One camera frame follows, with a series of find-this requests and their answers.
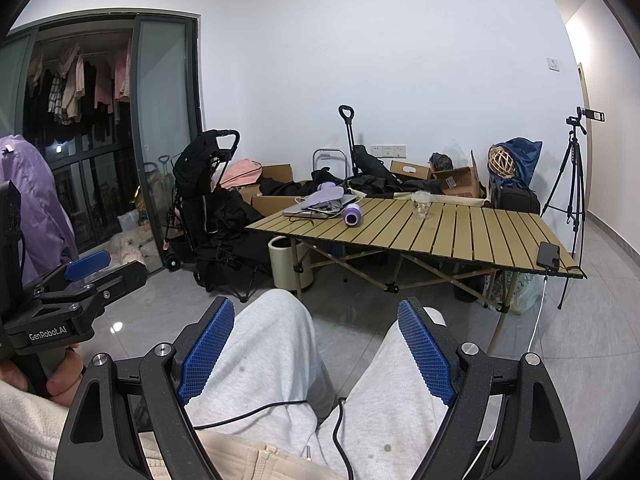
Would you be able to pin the grey metal frame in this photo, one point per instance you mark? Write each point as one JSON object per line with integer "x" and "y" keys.
{"x": 327, "y": 152}

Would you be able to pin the white plastic bags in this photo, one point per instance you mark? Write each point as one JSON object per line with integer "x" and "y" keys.
{"x": 130, "y": 247}

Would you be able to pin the slatted folding table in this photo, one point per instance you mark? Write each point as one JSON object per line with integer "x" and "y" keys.
{"x": 450, "y": 230}

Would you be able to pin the row of hanging clothes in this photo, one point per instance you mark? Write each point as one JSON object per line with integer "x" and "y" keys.
{"x": 75, "y": 90}

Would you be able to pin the black smartphone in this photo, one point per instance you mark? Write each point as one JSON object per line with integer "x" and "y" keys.
{"x": 548, "y": 255}

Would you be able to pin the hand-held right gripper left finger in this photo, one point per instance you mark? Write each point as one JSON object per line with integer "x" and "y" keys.
{"x": 207, "y": 350}

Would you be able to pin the black suitcase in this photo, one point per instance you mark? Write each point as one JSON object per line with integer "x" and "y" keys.
{"x": 517, "y": 200}

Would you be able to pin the white trash bin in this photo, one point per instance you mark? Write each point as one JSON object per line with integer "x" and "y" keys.
{"x": 282, "y": 265}

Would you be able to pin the person's left hand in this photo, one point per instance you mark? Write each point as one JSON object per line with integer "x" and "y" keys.
{"x": 65, "y": 377}

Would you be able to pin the woven rattan ball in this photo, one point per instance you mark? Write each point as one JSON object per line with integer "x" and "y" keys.
{"x": 501, "y": 161}

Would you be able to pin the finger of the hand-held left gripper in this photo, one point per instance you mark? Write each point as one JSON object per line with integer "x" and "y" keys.
{"x": 87, "y": 265}
{"x": 125, "y": 280}

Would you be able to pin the black tripod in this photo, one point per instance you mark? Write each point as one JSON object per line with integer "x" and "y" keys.
{"x": 574, "y": 170}

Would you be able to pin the black stroller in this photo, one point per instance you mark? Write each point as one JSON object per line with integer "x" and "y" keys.
{"x": 192, "y": 170}

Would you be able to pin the person's leg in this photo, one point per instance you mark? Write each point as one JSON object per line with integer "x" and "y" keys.
{"x": 380, "y": 410}
{"x": 270, "y": 350}

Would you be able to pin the white light switch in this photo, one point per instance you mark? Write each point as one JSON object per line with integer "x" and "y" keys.
{"x": 553, "y": 63}

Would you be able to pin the black folded trolley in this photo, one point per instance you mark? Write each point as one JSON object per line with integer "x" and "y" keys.
{"x": 365, "y": 160}

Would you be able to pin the person's left forearm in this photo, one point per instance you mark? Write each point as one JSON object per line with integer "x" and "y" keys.
{"x": 25, "y": 435}

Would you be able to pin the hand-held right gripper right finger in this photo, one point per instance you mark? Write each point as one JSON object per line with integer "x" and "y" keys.
{"x": 425, "y": 350}

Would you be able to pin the cardboard box with red print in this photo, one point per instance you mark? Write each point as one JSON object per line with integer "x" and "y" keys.
{"x": 460, "y": 182}

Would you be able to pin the purple bottle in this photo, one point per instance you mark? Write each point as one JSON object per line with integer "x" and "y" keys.
{"x": 352, "y": 216}

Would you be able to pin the beige fabric roll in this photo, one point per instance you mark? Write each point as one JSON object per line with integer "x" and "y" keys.
{"x": 460, "y": 199}

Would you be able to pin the blue bag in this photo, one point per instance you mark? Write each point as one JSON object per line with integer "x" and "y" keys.
{"x": 527, "y": 160}

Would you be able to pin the clear glass cup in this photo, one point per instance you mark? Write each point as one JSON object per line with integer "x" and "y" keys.
{"x": 421, "y": 207}

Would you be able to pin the person's left leg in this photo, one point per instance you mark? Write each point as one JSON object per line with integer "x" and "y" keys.
{"x": 270, "y": 350}

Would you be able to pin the purple jacket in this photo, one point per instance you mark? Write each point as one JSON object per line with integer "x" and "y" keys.
{"x": 35, "y": 200}

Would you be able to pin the white wall socket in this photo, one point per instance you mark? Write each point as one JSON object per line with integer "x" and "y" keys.
{"x": 387, "y": 150}

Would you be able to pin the pink bag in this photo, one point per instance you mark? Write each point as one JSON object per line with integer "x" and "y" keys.
{"x": 242, "y": 170}

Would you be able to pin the black bag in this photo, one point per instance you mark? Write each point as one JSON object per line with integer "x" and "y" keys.
{"x": 472, "y": 287}

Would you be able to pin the black camera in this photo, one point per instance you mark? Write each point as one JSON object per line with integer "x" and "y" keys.
{"x": 595, "y": 115}

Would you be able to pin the person's beige jacket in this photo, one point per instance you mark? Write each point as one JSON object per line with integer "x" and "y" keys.
{"x": 240, "y": 460}

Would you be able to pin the pile of black clothes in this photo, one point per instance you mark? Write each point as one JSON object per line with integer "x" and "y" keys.
{"x": 370, "y": 183}

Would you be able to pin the printed plastic bag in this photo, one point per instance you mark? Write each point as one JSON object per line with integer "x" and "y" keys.
{"x": 520, "y": 292}

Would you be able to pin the person's right leg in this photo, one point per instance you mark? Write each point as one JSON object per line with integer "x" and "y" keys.
{"x": 380, "y": 410}

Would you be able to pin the purple pouch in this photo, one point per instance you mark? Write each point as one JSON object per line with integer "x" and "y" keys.
{"x": 325, "y": 195}

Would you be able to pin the grey laptop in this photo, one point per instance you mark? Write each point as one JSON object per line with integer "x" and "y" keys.
{"x": 300, "y": 211}

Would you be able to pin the sliding glass door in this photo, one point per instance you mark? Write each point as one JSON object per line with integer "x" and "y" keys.
{"x": 160, "y": 110}

